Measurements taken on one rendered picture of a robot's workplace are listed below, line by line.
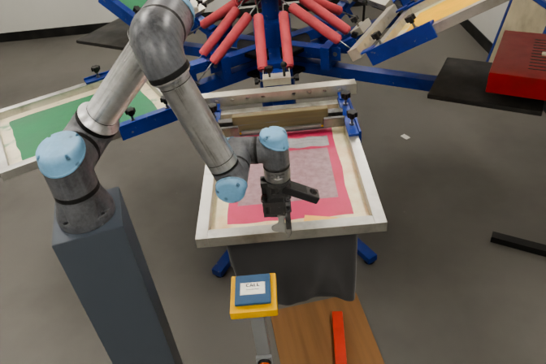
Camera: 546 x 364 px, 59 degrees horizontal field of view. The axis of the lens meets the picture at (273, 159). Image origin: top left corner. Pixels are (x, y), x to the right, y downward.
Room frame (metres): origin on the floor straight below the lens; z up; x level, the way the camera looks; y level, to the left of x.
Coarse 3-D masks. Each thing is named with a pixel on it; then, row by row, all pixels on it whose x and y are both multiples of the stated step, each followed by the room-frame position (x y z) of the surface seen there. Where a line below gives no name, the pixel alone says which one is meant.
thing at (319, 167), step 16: (320, 128) 1.65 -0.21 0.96; (304, 160) 1.45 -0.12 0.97; (320, 160) 1.43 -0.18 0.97; (336, 160) 1.42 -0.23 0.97; (304, 176) 1.35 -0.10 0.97; (320, 176) 1.34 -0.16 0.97; (336, 176) 1.33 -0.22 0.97; (320, 192) 1.25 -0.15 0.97; (336, 192) 1.24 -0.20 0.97; (304, 208) 1.18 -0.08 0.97; (320, 208) 1.17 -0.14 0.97; (336, 208) 1.16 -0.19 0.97; (352, 208) 1.15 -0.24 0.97
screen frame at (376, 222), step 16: (224, 112) 1.82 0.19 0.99; (240, 112) 1.80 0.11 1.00; (352, 144) 1.47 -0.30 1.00; (208, 176) 1.36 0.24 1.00; (368, 176) 1.26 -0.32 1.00; (208, 192) 1.28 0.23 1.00; (368, 192) 1.18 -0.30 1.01; (208, 208) 1.19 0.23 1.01; (368, 208) 1.13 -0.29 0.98; (208, 224) 1.11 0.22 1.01; (272, 224) 1.08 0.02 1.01; (304, 224) 1.06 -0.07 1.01; (320, 224) 1.06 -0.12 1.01; (336, 224) 1.05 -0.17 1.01; (352, 224) 1.04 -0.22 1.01; (368, 224) 1.04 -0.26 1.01; (384, 224) 1.04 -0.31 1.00; (208, 240) 1.05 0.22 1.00; (224, 240) 1.05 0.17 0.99; (240, 240) 1.05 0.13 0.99; (256, 240) 1.05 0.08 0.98; (272, 240) 1.05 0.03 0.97
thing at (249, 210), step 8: (240, 136) 1.66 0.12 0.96; (256, 168) 1.43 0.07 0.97; (256, 176) 1.38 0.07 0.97; (248, 184) 1.34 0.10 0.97; (256, 184) 1.33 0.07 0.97; (248, 192) 1.30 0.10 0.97; (256, 192) 1.29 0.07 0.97; (240, 200) 1.26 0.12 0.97; (248, 200) 1.25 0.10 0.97; (256, 200) 1.25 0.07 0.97; (232, 208) 1.22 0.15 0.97; (240, 208) 1.21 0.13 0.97; (248, 208) 1.21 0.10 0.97; (256, 208) 1.20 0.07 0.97; (232, 216) 1.18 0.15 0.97; (240, 216) 1.17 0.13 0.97; (248, 216) 1.17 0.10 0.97; (256, 216) 1.16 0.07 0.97
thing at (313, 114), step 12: (300, 108) 1.66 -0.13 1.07; (312, 108) 1.65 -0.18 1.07; (324, 108) 1.64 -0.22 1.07; (240, 120) 1.64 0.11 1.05; (252, 120) 1.64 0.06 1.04; (264, 120) 1.64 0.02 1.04; (276, 120) 1.64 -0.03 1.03; (288, 120) 1.64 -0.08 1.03; (300, 120) 1.64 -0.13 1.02; (312, 120) 1.64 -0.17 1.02
